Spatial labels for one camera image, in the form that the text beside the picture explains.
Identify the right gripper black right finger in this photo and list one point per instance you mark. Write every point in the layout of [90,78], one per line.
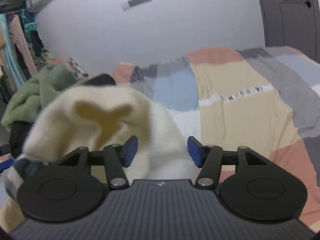
[248,184]

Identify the cream fluffy garment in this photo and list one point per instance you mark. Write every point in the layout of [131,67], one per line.
[96,117]

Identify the hanging clothes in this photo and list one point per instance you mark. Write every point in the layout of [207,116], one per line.
[22,51]

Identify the colourful patchwork bed cover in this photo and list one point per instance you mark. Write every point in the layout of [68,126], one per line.
[252,97]

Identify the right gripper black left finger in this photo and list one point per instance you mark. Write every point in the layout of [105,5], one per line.
[77,184]

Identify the grey wall panel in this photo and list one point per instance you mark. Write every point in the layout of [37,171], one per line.
[133,3]

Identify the grey door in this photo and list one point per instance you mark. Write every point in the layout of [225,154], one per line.
[292,23]

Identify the green fleece garment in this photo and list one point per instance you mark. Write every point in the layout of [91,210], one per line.
[33,96]

